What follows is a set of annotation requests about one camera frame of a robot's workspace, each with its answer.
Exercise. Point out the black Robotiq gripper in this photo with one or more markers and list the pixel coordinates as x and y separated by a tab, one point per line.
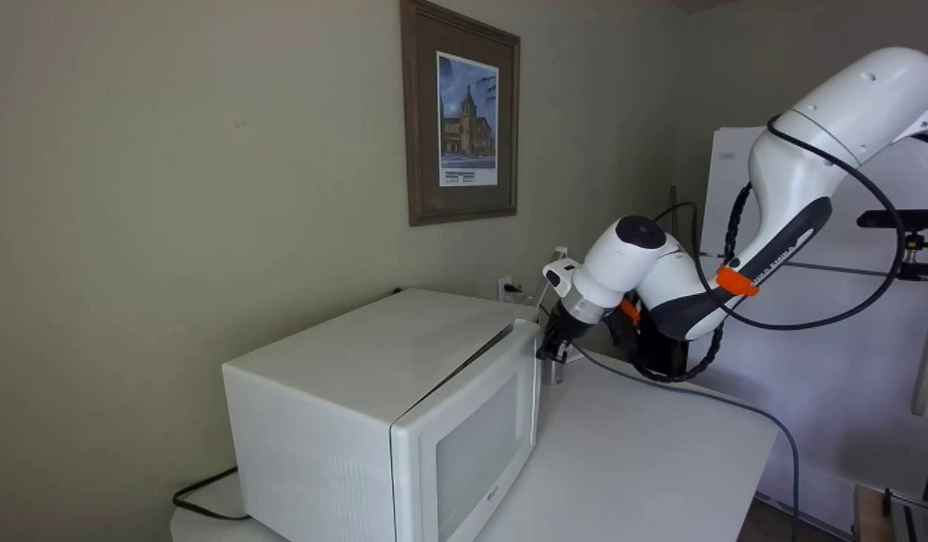
568	325

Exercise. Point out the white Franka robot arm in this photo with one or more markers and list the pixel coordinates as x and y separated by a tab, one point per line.
836	110

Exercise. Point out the white microwave body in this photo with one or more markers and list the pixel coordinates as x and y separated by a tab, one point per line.
333	371

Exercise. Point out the small metal cylinder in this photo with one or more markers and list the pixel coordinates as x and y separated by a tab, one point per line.
557	374

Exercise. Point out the brown framed church picture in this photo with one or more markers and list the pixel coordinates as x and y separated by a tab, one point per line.
464	114

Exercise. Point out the white board panel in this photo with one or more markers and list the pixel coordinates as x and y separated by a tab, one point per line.
836	402

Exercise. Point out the wall outlet with black plug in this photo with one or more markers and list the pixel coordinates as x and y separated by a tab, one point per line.
510	290

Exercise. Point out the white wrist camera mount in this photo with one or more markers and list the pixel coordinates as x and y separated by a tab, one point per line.
557	275

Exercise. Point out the wooden and metal frame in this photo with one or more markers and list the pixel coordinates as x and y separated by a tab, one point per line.
885	514

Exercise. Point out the black camera on stand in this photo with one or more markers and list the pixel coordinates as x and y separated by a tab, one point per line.
911	221

